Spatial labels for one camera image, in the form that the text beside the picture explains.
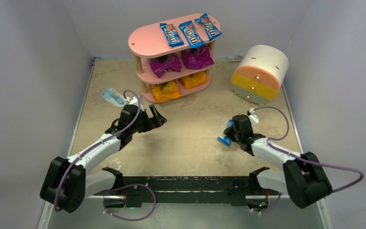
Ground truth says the orange gummy candy bag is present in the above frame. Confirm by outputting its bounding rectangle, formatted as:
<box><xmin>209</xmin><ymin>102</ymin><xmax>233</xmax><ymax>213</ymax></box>
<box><xmin>179</xmin><ymin>71</ymin><xmax>208</xmax><ymax>90</ymax></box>
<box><xmin>150</xmin><ymin>80</ymin><xmax>181</xmax><ymax>103</ymax></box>

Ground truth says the purple grape candy bag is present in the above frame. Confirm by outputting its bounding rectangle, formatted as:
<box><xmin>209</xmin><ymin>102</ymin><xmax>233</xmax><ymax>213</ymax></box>
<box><xmin>149</xmin><ymin>53</ymin><xmax>182</xmax><ymax>78</ymax></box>
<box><xmin>182</xmin><ymin>45</ymin><xmax>214</xmax><ymax>70</ymax></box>

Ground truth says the blue m&m's candy pack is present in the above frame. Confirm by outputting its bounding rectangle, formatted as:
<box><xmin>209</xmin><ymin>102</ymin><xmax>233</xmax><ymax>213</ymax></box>
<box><xmin>160</xmin><ymin>23</ymin><xmax>184</xmax><ymax>47</ymax></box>
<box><xmin>195</xmin><ymin>13</ymin><xmax>222</xmax><ymax>42</ymax></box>
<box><xmin>179</xmin><ymin>21</ymin><xmax>205</xmax><ymax>49</ymax></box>

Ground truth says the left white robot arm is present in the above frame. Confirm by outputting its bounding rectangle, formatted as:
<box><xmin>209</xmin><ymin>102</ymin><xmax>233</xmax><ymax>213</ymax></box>
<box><xmin>40</xmin><ymin>104</ymin><xmax>167</xmax><ymax>213</ymax></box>

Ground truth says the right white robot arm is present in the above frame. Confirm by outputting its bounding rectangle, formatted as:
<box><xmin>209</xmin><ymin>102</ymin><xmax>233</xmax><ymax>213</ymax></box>
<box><xmin>224</xmin><ymin>114</ymin><xmax>333</xmax><ymax>209</ymax></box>

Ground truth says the pink three-tier shelf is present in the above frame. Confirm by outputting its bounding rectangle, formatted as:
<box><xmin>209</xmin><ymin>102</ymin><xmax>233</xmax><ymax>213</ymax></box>
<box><xmin>128</xmin><ymin>13</ymin><xmax>215</xmax><ymax>103</ymax></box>

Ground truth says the light blue blister package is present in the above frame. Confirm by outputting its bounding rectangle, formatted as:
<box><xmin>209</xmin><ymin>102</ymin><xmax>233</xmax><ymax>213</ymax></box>
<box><xmin>101</xmin><ymin>88</ymin><xmax>127</xmax><ymax>108</ymax></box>

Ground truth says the white round drawer cabinet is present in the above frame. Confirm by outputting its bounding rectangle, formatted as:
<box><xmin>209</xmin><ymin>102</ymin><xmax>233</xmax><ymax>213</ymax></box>
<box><xmin>231</xmin><ymin>45</ymin><xmax>289</xmax><ymax>105</ymax></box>

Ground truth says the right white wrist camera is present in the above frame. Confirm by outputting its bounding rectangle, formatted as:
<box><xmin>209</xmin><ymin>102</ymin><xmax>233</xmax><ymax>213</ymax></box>
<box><xmin>247</xmin><ymin>108</ymin><xmax>260</xmax><ymax>126</ymax></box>

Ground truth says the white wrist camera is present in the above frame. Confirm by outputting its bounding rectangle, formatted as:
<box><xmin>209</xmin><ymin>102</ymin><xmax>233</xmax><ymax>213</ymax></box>
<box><xmin>126</xmin><ymin>95</ymin><xmax>145</xmax><ymax>111</ymax></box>
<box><xmin>247</xmin><ymin>108</ymin><xmax>260</xmax><ymax>126</ymax></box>

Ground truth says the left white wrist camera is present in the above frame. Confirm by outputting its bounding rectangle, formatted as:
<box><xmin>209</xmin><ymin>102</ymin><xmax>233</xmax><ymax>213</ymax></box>
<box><xmin>126</xmin><ymin>95</ymin><xmax>145</xmax><ymax>111</ymax></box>

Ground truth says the black metal base rail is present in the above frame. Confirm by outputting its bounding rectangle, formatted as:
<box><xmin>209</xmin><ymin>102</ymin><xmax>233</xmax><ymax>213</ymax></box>
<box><xmin>94</xmin><ymin>176</ymin><xmax>279</xmax><ymax>208</ymax></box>

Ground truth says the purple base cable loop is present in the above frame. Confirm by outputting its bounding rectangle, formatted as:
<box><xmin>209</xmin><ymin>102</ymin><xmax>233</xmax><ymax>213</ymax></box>
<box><xmin>102</xmin><ymin>184</ymin><xmax>157</xmax><ymax>222</ymax></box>

